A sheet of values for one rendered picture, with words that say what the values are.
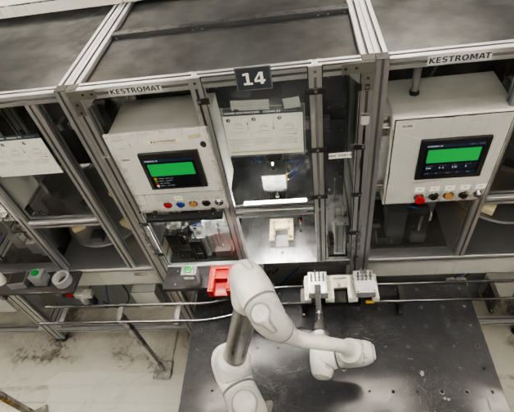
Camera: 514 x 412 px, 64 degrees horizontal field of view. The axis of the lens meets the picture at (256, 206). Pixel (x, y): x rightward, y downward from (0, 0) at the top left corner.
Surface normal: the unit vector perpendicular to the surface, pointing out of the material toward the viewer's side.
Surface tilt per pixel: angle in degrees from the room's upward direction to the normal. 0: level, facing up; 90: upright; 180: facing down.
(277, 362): 0
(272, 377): 0
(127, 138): 90
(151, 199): 90
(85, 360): 0
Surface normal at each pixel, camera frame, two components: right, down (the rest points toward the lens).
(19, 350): -0.14, -0.67
